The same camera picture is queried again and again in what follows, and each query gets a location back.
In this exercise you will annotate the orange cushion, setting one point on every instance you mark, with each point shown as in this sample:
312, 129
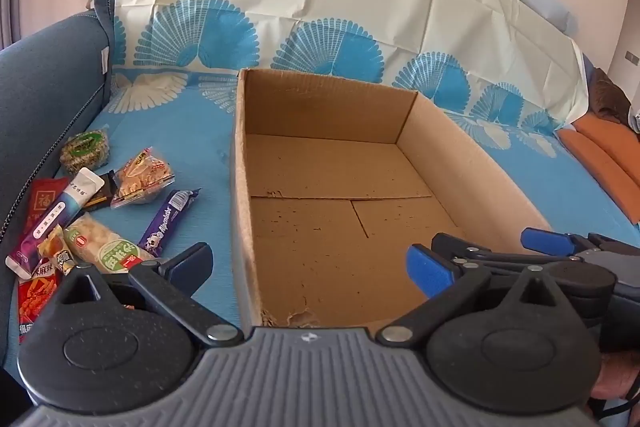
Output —
600, 172
615, 142

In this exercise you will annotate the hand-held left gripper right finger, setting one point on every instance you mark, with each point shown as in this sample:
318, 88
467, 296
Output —
427, 269

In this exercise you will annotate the black chocolate packet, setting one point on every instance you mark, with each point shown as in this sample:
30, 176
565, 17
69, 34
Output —
102, 194

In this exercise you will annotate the purple candy bar packet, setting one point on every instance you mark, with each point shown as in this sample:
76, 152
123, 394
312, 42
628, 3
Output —
167, 219

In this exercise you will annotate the wall switch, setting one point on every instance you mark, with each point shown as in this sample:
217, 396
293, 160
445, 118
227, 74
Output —
633, 58

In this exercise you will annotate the white purple stick packet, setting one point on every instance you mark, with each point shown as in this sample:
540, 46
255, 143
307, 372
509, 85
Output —
55, 219

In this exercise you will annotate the green white rice cracker packet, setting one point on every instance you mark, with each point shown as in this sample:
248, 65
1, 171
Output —
100, 244

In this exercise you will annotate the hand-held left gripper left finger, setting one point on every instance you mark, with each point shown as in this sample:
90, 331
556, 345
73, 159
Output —
190, 267

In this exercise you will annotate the small yellow snack packet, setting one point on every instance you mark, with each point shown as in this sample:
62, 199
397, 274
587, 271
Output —
60, 257

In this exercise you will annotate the cardboard box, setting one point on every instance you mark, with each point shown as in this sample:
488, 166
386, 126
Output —
325, 187

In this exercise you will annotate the clear cracker packet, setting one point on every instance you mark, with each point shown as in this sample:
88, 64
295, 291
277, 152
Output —
142, 177

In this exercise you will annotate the blue fabric sofa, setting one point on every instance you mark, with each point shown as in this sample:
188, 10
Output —
50, 82

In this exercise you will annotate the round green rice cake packet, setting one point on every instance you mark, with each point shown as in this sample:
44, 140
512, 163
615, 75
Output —
85, 150

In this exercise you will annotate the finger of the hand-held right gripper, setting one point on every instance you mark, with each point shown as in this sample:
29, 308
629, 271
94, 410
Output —
545, 241
460, 247

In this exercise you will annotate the brown cloth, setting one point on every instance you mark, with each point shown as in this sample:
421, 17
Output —
607, 97

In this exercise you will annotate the red spicy snack packet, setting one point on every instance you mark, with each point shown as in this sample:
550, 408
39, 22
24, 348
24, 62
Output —
35, 302

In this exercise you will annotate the person's right hand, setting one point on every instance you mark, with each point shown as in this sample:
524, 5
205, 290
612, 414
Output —
620, 374

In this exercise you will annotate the dark red packet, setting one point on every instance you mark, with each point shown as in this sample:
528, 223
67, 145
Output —
42, 202

